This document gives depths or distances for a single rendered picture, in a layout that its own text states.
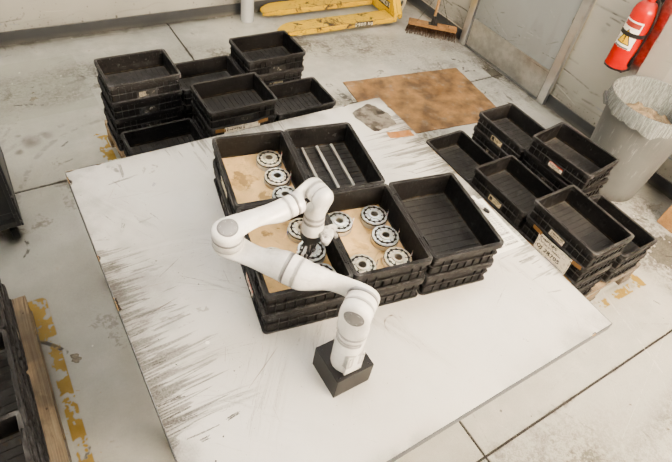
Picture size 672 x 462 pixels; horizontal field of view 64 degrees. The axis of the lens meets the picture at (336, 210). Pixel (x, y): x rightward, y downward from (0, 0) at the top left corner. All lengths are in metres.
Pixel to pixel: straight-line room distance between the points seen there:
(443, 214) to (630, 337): 1.52
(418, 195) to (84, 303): 1.68
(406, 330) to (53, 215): 2.11
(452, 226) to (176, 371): 1.14
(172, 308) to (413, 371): 0.84
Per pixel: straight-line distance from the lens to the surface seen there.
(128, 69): 3.48
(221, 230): 1.53
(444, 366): 1.95
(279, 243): 1.97
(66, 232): 3.23
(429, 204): 2.24
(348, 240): 2.01
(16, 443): 2.08
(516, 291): 2.25
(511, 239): 2.44
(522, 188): 3.26
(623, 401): 3.13
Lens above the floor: 2.31
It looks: 45 degrees down
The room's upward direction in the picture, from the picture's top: 11 degrees clockwise
